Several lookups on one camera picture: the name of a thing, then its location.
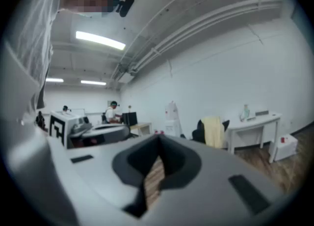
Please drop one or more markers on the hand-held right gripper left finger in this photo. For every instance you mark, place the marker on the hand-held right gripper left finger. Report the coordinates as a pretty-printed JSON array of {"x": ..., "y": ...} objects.
[{"x": 98, "y": 183}]

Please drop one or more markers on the black office chair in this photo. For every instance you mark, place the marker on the black office chair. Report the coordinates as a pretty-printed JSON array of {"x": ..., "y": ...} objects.
[{"x": 196, "y": 134}]

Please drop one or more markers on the white water dispenser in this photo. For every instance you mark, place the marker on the white water dispenser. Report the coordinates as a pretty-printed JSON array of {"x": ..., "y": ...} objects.
[{"x": 171, "y": 128}]

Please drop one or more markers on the black monitor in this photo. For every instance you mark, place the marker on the black monitor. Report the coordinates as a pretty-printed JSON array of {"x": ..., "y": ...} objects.
[{"x": 129, "y": 119}]

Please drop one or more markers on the white ceiling pipes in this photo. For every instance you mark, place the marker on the white ceiling pipes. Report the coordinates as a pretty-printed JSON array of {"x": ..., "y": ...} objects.
[{"x": 196, "y": 24}]

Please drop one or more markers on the black head camera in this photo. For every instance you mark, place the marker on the black head camera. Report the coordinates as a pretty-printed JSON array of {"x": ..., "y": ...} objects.
[{"x": 126, "y": 5}]

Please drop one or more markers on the large clear water jug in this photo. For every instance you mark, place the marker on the large clear water jug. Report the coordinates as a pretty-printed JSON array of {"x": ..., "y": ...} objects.
[{"x": 171, "y": 111}]

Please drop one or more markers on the white desk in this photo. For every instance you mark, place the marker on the white desk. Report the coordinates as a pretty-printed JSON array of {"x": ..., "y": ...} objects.
[{"x": 252, "y": 122}]

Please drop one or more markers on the person's grey shirt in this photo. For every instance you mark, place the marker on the person's grey shirt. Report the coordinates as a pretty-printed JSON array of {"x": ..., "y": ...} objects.
[{"x": 32, "y": 36}]

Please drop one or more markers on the white box with red mark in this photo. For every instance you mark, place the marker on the white box with red mark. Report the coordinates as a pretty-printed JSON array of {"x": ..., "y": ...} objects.
[{"x": 284, "y": 147}]

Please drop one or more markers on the clear red-capped water bottle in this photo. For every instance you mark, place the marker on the clear red-capped water bottle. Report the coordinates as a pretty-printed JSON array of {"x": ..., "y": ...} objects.
[
  {"x": 157, "y": 132},
  {"x": 162, "y": 132}
]

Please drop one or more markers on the light wooden desk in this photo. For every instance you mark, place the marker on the light wooden desk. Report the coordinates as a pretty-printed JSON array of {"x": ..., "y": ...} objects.
[{"x": 141, "y": 125}]

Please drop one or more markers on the long ceiling light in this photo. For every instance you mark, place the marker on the long ceiling light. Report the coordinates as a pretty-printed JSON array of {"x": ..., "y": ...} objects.
[
  {"x": 93, "y": 82},
  {"x": 54, "y": 80},
  {"x": 100, "y": 40}
]

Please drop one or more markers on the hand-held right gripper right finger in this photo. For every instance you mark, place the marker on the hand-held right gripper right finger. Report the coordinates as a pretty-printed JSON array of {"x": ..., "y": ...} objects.
[{"x": 208, "y": 200}]

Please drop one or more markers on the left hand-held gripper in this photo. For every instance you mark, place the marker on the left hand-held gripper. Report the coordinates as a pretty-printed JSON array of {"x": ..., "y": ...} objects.
[{"x": 57, "y": 127}]

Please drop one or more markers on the yellow clothes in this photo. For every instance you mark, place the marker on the yellow clothes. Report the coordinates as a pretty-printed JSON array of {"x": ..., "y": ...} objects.
[{"x": 213, "y": 132}]

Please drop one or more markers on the green bottle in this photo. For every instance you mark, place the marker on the green bottle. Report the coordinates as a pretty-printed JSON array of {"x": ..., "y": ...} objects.
[{"x": 246, "y": 112}]

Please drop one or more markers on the grey flat box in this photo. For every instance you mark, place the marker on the grey flat box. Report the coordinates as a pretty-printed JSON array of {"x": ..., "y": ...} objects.
[{"x": 261, "y": 113}]

